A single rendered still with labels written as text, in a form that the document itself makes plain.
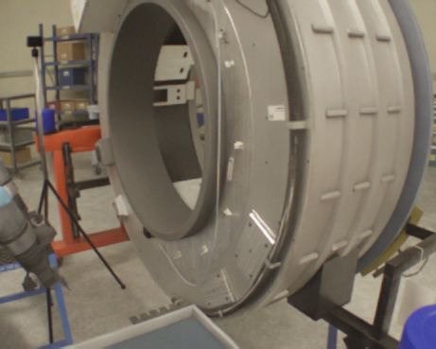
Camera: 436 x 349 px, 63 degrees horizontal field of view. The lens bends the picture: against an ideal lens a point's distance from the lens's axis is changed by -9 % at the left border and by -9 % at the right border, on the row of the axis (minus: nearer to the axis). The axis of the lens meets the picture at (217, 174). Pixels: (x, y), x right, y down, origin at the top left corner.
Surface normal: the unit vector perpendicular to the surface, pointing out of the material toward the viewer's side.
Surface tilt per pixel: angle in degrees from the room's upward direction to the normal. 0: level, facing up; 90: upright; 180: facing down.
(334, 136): 86
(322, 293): 90
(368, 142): 89
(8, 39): 90
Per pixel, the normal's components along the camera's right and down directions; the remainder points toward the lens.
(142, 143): 0.51, -0.17
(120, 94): 0.55, 0.37
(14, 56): -0.29, 0.27
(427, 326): 0.00, -0.96
